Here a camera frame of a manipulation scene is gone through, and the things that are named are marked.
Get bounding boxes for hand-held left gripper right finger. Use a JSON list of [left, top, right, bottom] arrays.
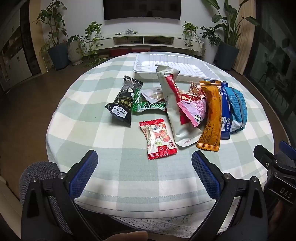
[[191, 150, 270, 241]]

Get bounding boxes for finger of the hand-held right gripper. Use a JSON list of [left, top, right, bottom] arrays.
[[279, 141, 296, 159], [254, 145, 277, 172]]

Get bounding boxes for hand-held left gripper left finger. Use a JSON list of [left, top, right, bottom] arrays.
[[21, 149, 102, 241]]

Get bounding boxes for beige red-striped snack packet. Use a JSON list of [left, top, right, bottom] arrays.
[[155, 64, 204, 147]]

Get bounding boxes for dark blue snack packet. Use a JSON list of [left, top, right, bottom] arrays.
[[209, 80, 230, 140]]

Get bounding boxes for orange snack packet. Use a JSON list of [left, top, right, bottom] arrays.
[[196, 80, 222, 152]]

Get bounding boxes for light blue snack packet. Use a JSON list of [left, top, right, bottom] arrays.
[[225, 87, 248, 134]]

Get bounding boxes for red strawberry-print candy packet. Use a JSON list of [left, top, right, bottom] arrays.
[[139, 118, 178, 160]]

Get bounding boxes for pink snack packet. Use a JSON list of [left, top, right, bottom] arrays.
[[177, 97, 207, 127]]

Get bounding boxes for black snack packet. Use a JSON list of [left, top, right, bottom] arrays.
[[105, 75, 142, 127]]

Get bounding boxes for small red patterned snack packet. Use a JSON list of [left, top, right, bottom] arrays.
[[186, 82, 205, 100]]

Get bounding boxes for green snack packet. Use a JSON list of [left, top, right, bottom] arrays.
[[133, 87, 167, 112]]

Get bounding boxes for clear white snack packet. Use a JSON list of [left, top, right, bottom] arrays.
[[141, 87, 165, 105]]

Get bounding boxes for white plastic tray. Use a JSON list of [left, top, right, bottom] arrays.
[[133, 54, 221, 82]]

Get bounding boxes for person's left hand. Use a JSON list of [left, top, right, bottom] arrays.
[[107, 231, 149, 241]]

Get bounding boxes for green checked tablecloth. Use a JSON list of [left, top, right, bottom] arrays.
[[46, 52, 274, 219]]

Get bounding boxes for grey office chair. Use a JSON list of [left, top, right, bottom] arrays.
[[19, 161, 74, 235]]

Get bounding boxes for white lace table cover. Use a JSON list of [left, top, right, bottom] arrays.
[[111, 212, 234, 239]]

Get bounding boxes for glass sliding door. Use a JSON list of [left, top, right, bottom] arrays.
[[243, 0, 296, 130]]

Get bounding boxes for beige curtain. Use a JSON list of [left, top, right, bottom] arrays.
[[232, 0, 257, 75]]

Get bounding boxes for large-leaf plant in dark pot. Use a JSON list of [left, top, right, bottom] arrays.
[[203, 0, 259, 71]]

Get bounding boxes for tall plant in dark pot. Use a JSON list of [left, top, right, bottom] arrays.
[[35, 2, 68, 70]]

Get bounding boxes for plant in white ribbed pot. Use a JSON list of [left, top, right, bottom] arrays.
[[67, 35, 84, 65]]

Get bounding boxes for bushy plant in white pot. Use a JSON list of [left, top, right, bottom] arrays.
[[200, 27, 221, 63]]

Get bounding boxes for wooden display cabinet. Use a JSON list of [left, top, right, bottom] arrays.
[[0, 0, 43, 93]]

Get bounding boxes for white television cabinet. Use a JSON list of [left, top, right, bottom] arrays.
[[85, 35, 204, 58]]

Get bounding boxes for trailing pothos plant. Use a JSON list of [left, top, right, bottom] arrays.
[[83, 22, 104, 66]]

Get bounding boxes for trailing plant on cabinet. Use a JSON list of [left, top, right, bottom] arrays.
[[181, 21, 205, 56]]

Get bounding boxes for cables on television cabinet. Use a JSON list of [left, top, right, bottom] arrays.
[[115, 28, 139, 36]]

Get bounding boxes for black wall television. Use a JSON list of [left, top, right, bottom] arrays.
[[103, 0, 181, 21]]

